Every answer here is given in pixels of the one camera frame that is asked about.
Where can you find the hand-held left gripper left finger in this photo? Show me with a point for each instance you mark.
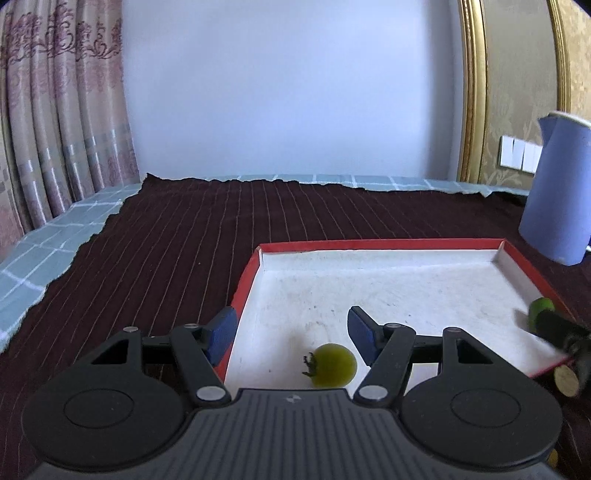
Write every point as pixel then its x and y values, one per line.
pixel 220 333

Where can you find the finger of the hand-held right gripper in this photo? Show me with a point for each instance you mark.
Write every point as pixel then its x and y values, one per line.
pixel 561 330

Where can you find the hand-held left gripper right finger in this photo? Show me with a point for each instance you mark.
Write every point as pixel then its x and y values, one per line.
pixel 361 333

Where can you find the green cucumber piece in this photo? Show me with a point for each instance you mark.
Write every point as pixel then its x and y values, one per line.
pixel 541 308

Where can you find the yellow-green tomato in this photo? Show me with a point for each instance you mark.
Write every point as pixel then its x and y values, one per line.
pixel 333 365

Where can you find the red and white tray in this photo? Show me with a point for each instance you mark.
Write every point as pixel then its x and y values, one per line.
pixel 392 295

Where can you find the dark striped cloth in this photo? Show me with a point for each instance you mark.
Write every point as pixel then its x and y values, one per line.
pixel 152 249

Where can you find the blue electric kettle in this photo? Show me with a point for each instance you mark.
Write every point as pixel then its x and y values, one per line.
pixel 556 194

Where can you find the gold moulding strip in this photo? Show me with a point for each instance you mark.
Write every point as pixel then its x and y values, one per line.
pixel 561 55
pixel 475 92

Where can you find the pink patterned curtain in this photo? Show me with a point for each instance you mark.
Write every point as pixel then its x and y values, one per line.
pixel 60 115

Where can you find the white wall switch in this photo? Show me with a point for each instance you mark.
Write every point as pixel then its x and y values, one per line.
pixel 517 153

